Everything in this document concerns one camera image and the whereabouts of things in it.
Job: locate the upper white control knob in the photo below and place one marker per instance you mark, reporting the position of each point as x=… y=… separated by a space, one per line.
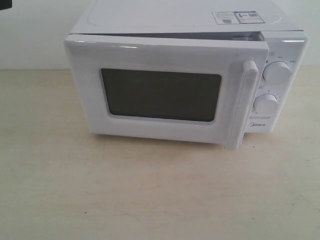
x=276 y=73

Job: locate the white warning label sticker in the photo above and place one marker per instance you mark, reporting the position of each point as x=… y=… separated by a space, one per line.
x=225 y=18

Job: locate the lower white control knob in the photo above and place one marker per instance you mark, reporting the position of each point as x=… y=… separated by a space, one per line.
x=265 y=104

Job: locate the white microwave door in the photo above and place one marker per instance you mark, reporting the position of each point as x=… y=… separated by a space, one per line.
x=193 y=90

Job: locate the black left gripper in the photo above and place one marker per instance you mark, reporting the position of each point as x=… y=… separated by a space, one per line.
x=6 y=4

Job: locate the white control knob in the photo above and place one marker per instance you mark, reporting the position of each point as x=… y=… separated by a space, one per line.
x=265 y=104
x=276 y=73

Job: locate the blue energy label sticker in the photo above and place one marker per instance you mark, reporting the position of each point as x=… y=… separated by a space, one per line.
x=248 y=17

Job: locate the white microwave oven body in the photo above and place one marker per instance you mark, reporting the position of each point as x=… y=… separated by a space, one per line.
x=193 y=19

